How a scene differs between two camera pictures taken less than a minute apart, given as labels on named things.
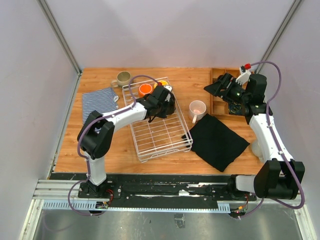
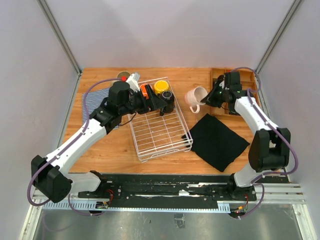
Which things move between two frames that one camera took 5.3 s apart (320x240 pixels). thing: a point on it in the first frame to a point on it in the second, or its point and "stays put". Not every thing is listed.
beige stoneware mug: [123, 79] stays put
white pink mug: [197, 110] to [194, 96]
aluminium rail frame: [53, 194] stays put
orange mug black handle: [144, 89] stays put
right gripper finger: [217, 88] to [212, 99]
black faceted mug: [171, 105] stays put
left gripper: [162, 115] to [155, 102]
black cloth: [214, 142] stays put
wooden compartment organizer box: [219, 107] stays put
